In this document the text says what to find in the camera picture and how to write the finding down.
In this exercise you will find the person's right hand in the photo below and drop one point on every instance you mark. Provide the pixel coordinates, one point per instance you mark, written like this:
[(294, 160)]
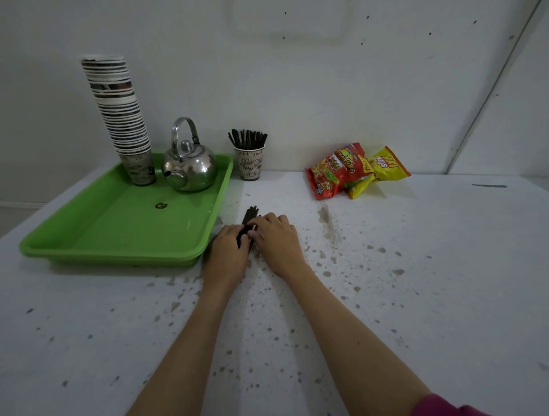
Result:
[(279, 244)]

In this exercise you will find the person's left hand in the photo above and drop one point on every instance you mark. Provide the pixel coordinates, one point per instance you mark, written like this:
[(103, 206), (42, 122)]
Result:
[(225, 261)]

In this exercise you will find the pile of black stirrer sticks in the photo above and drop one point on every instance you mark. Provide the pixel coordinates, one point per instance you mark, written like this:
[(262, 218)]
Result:
[(250, 213)]

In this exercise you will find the printed white paper cup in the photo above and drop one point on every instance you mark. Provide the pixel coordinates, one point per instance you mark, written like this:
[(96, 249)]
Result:
[(248, 165)]

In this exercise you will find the person's left forearm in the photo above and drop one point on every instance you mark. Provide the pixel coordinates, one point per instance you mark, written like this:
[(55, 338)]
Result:
[(188, 360)]

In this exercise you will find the person's right forearm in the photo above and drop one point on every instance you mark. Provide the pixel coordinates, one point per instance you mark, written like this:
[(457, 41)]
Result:
[(356, 351)]

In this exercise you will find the red snack bag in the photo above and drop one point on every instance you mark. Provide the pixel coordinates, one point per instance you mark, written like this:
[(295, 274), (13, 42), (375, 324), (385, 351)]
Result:
[(332, 173)]

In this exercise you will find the steel kettle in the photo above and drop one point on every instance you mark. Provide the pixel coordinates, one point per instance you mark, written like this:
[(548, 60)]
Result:
[(191, 169)]

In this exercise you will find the green plastic tray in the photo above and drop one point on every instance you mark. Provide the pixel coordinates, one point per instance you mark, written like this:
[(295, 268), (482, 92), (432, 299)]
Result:
[(120, 231)]

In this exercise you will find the yellow snack bag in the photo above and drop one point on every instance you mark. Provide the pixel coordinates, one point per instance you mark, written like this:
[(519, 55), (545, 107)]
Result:
[(390, 165)]

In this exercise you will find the white speckled table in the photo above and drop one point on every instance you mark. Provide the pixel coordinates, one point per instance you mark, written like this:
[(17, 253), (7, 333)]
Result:
[(429, 291)]

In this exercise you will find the stack of printed paper cups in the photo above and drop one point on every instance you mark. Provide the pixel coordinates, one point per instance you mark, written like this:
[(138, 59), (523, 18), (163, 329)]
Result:
[(122, 120)]

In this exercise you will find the pink sleeve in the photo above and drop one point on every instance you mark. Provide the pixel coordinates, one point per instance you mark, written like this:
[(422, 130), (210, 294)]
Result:
[(437, 407)]

